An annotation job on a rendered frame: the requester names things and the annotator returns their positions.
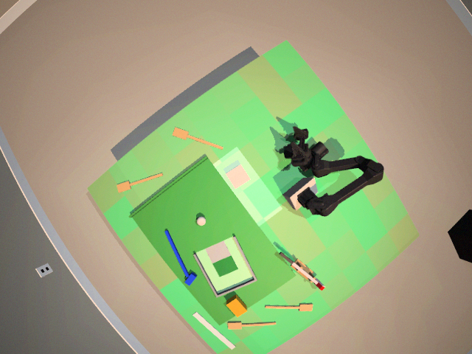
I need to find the green flat mat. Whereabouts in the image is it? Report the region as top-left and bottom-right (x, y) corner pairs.
(132, 159), (296, 325)

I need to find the orange block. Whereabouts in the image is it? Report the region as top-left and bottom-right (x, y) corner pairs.
(226, 294), (247, 317)

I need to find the blue golf putter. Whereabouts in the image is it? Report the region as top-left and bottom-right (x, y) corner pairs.
(165, 230), (197, 286)

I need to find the white golf ball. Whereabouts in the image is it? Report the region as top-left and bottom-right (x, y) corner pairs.
(197, 216), (206, 226)

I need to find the cream flat bar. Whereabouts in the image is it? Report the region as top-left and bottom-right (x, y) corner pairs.
(193, 312), (235, 350)

